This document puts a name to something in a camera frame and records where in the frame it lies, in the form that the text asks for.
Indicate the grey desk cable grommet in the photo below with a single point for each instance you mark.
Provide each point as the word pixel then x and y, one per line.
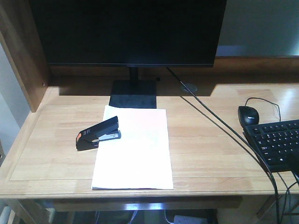
pixel 193 88

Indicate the white paper sheet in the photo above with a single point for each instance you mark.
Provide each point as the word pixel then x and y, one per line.
pixel 140 159

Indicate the black computer monitor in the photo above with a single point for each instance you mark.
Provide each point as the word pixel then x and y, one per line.
pixel 132 34

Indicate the black keyboard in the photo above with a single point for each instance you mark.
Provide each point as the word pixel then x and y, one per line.
pixel 274 141

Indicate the black computer mouse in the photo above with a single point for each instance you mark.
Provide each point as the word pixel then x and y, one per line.
pixel 247 116

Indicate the white power strip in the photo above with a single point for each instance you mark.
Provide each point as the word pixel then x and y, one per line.
pixel 178 219

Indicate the wooden desk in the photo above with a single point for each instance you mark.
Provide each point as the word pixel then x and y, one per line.
pixel 210 170

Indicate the black orange stapler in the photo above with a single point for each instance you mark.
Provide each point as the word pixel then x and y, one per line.
pixel 106 130

